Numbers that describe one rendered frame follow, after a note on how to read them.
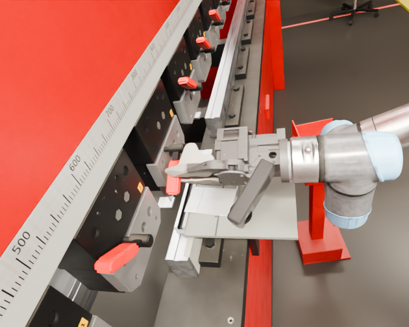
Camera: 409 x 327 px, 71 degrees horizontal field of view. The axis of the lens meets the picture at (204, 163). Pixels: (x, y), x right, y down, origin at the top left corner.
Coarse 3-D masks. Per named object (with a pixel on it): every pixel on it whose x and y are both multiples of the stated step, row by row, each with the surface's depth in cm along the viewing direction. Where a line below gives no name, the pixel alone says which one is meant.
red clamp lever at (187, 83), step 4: (180, 80) 59; (184, 80) 59; (188, 80) 59; (192, 80) 61; (180, 84) 59; (184, 84) 59; (188, 84) 60; (192, 84) 61; (196, 84) 64; (200, 84) 66; (188, 88) 63; (192, 88) 64; (196, 88) 66; (200, 88) 66
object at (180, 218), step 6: (186, 186) 81; (192, 186) 80; (186, 192) 79; (186, 198) 79; (180, 204) 77; (186, 204) 77; (180, 210) 75; (180, 216) 74; (180, 222) 74; (180, 228) 72
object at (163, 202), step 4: (156, 200) 79; (160, 200) 79; (164, 200) 78; (168, 200) 78; (172, 200) 78; (160, 204) 78; (164, 204) 77; (168, 204) 77; (172, 204) 77; (160, 208) 77; (164, 208) 77; (168, 208) 77; (172, 208) 76
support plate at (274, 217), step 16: (240, 192) 75; (272, 192) 72; (288, 192) 71; (256, 208) 70; (272, 208) 69; (288, 208) 68; (192, 224) 71; (208, 224) 70; (224, 224) 69; (256, 224) 67; (272, 224) 66; (288, 224) 65
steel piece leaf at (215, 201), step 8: (208, 192) 77; (216, 192) 76; (224, 192) 76; (232, 192) 75; (208, 200) 75; (216, 200) 74; (224, 200) 74; (232, 200) 73; (200, 208) 74; (208, 208) 73; (216, 208) 73; (224, 208) 72
